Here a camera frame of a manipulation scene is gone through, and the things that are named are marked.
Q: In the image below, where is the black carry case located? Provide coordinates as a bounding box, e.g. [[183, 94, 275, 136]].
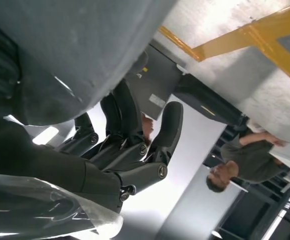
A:
[[174, 73, 248, 133]]

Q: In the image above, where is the person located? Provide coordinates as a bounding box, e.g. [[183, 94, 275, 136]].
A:
[[206, 130, 289, 194], [140, 114, 155, 147]]

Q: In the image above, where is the grey laptop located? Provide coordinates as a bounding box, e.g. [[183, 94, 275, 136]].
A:
[[125, 43, 183, 122]]

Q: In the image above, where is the yellow tape double rectangle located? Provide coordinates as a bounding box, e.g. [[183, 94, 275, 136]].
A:
[[158, 0, 290, 91]]

